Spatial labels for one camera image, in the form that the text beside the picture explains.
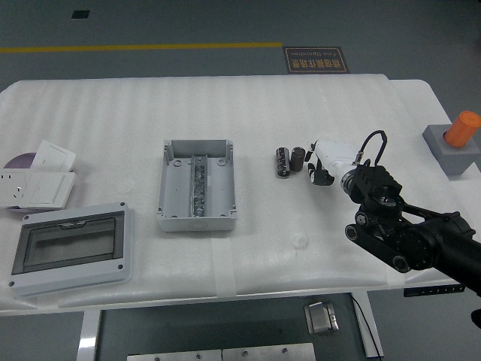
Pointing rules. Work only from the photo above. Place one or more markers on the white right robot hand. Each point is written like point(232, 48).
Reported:
point(334, 154)

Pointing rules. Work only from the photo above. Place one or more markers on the black cylindrical battery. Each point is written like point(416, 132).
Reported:
point(282, 162)
point(298, 159)

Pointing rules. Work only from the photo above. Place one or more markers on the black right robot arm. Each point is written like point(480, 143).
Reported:
point(376, 180)

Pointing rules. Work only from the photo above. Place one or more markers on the open grey junction box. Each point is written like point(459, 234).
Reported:
point(176, 188)

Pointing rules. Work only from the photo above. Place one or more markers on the white foam mat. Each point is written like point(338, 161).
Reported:
point(300, 113)

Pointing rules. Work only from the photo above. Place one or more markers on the black floor sign orange text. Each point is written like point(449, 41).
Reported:
point(315, 60)

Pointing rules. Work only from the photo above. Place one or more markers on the grey block holder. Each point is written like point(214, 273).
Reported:
point(451, 158)

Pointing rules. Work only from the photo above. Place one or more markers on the orange cylinder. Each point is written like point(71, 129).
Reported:
point(462, 129)

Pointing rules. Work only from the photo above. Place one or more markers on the silver metal pedal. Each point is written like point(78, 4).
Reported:
point(319, 319)

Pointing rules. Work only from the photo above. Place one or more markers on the black table control panel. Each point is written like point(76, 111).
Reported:
point(432, 290)

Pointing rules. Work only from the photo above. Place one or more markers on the white table leg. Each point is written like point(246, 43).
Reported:
point(370, 327)
point(88, 338)

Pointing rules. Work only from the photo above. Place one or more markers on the grey metal plate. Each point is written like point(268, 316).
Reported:
point(173, 355)

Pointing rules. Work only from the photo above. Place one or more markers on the black square floor hatch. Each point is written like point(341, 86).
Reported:
point(80, 14)

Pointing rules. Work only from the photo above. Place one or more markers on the purple disc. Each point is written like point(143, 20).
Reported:
point(20, 161)

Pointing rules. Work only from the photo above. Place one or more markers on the perforated metal mounting rail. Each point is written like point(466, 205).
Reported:
point(199, 188)

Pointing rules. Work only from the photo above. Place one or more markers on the white tilted switch panel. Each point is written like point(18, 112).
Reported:
point(52, 156)

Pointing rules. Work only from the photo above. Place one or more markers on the white flat switch panel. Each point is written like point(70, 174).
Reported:
point(49, 190)

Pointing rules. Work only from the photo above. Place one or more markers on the grey enclosure with tinted window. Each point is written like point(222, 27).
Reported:
point(75, 280)

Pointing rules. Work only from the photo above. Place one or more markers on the white wall socket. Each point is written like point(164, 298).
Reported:
point(11, 188)

